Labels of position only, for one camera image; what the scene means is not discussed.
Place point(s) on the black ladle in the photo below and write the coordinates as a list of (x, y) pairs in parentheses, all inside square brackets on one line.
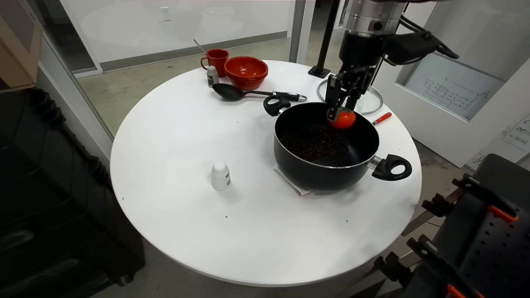
[(232, 91)]

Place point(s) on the white trivet mat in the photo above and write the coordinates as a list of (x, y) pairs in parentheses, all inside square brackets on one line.
[(291, 183)]

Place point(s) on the black cooking pot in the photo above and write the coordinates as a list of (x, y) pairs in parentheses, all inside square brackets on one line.
[(324, 150)]

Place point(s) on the wooden shelf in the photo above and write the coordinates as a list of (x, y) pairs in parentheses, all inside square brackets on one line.
[(16, 49)]

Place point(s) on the small grey shaker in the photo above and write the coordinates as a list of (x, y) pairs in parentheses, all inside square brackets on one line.
[(212, 74)]

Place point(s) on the glass pot lid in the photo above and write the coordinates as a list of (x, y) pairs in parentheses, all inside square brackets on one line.
[(371, 99)]

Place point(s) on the black workbench with clamps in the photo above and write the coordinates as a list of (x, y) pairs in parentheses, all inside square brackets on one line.
[(473, 231)]

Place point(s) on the black cabinet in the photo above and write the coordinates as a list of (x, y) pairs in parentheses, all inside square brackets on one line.
[(49, 208)]

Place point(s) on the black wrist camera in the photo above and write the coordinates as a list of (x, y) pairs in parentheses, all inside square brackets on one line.
[(414, 46)]

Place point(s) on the red tomato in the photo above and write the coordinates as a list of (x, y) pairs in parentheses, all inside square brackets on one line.
[(344, 119)]

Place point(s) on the black pole with base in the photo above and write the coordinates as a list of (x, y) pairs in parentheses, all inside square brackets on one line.
[(324, 38)]

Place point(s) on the red mug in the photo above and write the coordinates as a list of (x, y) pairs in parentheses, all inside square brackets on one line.
[(217, 59)]

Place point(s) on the small white bottle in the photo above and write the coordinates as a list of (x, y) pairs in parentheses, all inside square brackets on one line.
[(218, 175)]

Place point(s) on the red bowl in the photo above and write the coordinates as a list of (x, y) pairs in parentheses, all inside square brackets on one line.
[(245, 69)]

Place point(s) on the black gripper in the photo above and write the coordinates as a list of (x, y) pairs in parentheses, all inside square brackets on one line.
[(357, 59)]

